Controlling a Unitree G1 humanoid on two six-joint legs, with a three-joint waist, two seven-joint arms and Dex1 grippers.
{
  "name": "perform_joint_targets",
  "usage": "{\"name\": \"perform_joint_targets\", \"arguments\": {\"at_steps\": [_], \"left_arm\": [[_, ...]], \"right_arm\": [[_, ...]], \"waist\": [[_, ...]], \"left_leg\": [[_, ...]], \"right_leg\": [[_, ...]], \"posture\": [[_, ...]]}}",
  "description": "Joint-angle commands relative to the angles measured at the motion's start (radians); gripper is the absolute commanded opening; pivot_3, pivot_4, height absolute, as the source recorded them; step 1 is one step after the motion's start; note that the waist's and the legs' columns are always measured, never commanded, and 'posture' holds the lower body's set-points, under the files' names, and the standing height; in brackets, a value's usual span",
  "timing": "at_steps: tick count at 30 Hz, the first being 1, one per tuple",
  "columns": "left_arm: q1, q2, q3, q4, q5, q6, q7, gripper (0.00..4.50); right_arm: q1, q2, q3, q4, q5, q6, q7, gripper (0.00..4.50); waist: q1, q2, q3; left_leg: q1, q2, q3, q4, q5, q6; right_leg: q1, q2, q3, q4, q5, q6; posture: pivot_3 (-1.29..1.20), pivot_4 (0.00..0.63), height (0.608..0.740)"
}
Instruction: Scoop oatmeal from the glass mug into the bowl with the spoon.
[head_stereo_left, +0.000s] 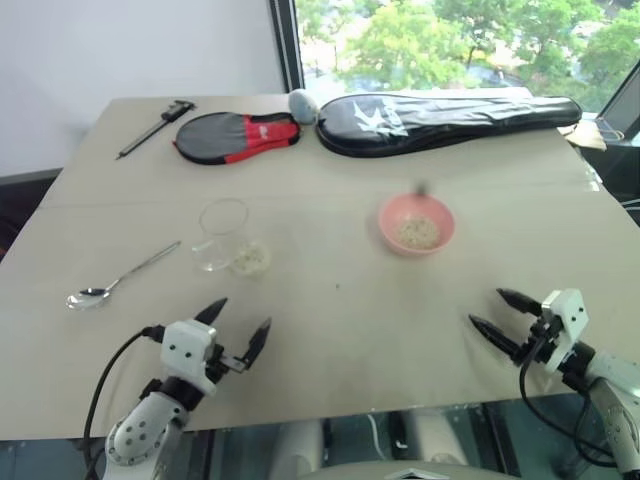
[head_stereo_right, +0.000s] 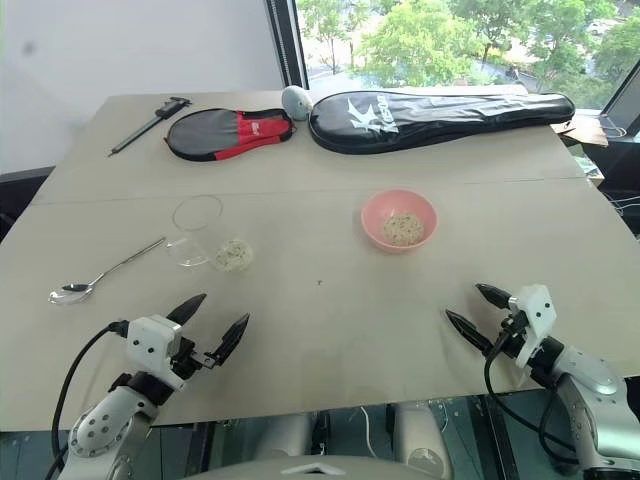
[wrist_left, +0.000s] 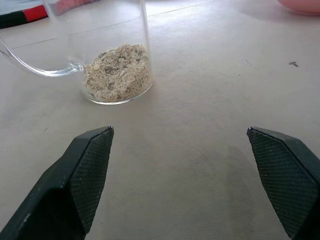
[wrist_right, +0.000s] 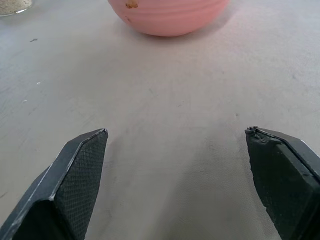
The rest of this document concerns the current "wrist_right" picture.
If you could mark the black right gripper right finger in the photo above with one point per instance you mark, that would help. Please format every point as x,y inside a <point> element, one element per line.
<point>287,185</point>

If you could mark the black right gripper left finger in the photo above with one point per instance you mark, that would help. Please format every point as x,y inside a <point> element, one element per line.
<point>62,190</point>

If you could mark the clear glass container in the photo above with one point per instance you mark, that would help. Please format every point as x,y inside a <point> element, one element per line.
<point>12,6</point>

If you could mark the pink ribbed bowl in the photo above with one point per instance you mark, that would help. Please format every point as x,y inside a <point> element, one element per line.
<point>170,16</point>

